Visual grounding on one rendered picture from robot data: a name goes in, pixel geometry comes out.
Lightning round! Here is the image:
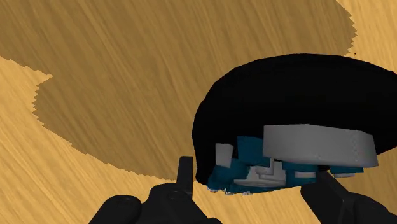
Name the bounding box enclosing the black round bowl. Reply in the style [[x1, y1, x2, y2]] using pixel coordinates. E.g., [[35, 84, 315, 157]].
[[191, 53, 397, 187]]

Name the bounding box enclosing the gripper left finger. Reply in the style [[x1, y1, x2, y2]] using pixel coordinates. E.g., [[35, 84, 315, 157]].
[[88, 156, 223, 224]]

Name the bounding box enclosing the blue and white blocky toy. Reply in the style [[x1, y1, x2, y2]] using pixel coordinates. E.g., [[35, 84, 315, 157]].
[[206, 123, 379, 196]]

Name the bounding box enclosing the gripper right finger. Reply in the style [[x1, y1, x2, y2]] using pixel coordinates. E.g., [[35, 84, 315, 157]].
[[300, 170, 397, 224]]

